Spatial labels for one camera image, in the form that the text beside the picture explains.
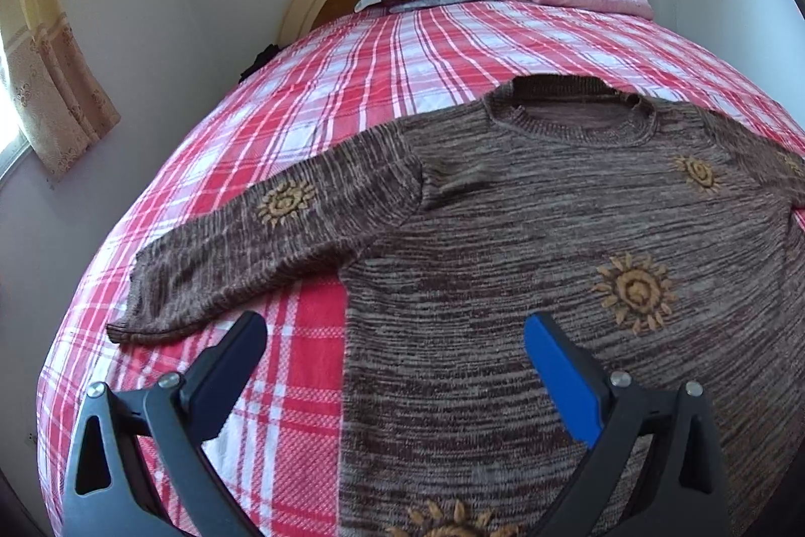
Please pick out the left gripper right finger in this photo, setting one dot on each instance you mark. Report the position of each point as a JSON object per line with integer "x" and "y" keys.
{"x": 682, "y": 485}

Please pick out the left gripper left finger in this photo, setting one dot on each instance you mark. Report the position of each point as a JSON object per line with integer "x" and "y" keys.
{"x": 110, "y": 491}

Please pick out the brown knit sun-pattern sweater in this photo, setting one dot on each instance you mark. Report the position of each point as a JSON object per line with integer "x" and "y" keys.
{"x": 660, "y": 236}

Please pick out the yellow side window curtain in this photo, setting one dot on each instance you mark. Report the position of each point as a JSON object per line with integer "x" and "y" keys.
{"x": 61, "y": 107}

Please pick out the black object beside bed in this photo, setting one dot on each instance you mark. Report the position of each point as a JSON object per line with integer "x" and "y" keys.
{"x": 264, "y": 57}

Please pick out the red white plaid bedsheet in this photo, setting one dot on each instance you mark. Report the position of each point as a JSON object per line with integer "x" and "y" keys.
{"x": 279, "y": 451}

